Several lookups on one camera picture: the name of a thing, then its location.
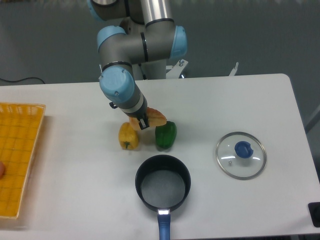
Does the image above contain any grey table leg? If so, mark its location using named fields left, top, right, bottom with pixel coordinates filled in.
left=304, top=105, right=320, bottom=134

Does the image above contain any yellow bell pepper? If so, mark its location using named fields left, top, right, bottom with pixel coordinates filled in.
left=118, top=122, right=139, bottom=150

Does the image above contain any glass pot lid blue knob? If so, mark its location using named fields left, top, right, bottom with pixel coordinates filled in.
left=215, top=131, right=267, bottom=181

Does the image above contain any black cable on floor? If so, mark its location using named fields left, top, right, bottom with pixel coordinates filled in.
left=0, top=76, right=46, bottom=84

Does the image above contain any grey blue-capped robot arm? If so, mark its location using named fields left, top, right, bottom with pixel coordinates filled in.
left=87, top=0, right=188, bottom=130

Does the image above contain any yellow woven basket tray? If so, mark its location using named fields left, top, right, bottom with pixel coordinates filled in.
left=0, top=102, right=46, bottom=219

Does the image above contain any black device at table edge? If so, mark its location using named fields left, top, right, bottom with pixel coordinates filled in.
left=308, top=202, right=320, bottom=228

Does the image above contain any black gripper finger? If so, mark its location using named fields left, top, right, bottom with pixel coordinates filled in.
left=137, top=114, right=150, bottom=130

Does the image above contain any green bell pepper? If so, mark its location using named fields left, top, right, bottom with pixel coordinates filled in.
left=155, top=121, right=177, bottom=150

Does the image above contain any golden triangle puff pastry bread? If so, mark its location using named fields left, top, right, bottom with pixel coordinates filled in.
left=129, top=107, right=167, bottom=131

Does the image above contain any dark saucepan with blue handle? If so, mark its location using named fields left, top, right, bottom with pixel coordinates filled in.
left=135, top=154, right=192, bottom=240

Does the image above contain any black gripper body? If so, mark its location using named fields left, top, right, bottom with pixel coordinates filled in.
left=109, top=98, right=148, bottom=119

